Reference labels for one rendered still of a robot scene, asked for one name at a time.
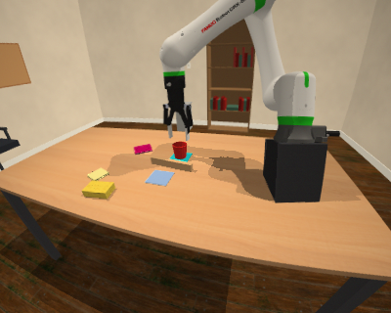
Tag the magenta square coaster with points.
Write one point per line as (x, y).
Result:
(143, 149)

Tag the pale yellow square pad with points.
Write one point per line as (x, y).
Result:
(98, 174)

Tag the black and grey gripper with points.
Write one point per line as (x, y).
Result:
(178, 96)

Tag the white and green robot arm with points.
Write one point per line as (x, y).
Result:
(295, 91)

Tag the yellow sponge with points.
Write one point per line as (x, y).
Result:
(98, 189)

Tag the red cup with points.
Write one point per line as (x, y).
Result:
(180, 149)

